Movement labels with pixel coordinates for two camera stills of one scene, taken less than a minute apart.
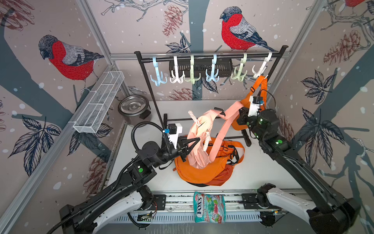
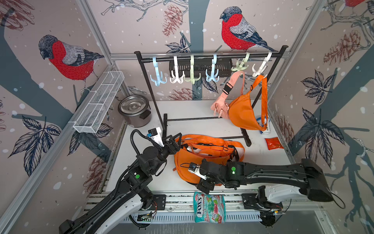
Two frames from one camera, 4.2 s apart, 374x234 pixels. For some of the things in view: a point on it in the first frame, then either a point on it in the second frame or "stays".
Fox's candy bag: x=209 y=207 stays
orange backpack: x=220 y=170 stays
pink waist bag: x=210 y=128 -> x=220 y=107
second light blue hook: x=213 y=76 stays
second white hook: x=263 y=67 stays
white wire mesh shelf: x=90 y=117 stays
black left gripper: x=181 y=147 -> x=175 y=147
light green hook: x=193 y=79 stays
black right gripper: x=244 y=115 -> x=206 y=185
